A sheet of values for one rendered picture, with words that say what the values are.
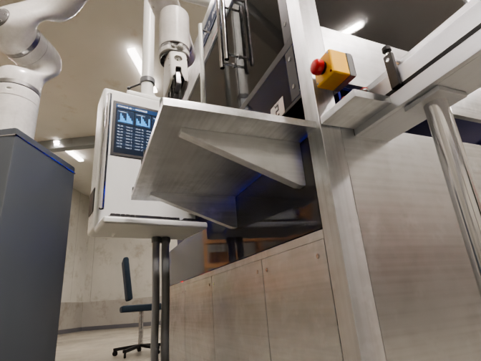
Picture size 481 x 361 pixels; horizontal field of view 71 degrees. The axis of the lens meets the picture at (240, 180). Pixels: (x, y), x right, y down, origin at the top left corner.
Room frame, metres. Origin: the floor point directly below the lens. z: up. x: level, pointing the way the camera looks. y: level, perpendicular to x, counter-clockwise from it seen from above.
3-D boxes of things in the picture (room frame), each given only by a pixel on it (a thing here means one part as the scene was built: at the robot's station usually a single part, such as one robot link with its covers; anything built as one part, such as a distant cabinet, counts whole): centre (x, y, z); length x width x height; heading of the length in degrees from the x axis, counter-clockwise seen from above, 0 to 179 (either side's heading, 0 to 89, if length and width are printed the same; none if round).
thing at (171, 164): (1.04, 0.08, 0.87); 0.70 x 0.48 x 0.02; 24
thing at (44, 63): (0.83, 0.61, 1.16); 0.19 x 0.12 x 0.24; 174
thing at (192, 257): (1.74, 0.21, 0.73); 1.98 x 0.01 x 0.25; 24
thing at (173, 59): (0.75, 0.15, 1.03); 0.10 x 0.07 x 0.11; 24
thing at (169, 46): (0.74, 0.15, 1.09); 0.09 x 0.08 x 0.03; 24
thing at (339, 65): (0.73, -0.26, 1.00); 0.08 x 0.07 x 0.07; 114
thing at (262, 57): (1.03, -0.12, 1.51); 0.43 x 0.01 x 0.59; 24
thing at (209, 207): (1.27, 0.19, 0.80); 0.34 x 0.03 x 0.13; 114
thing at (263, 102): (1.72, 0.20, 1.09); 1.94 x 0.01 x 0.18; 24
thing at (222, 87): (1.45, 0.07, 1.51); 0.47 x 0.01 x 0.59; 24
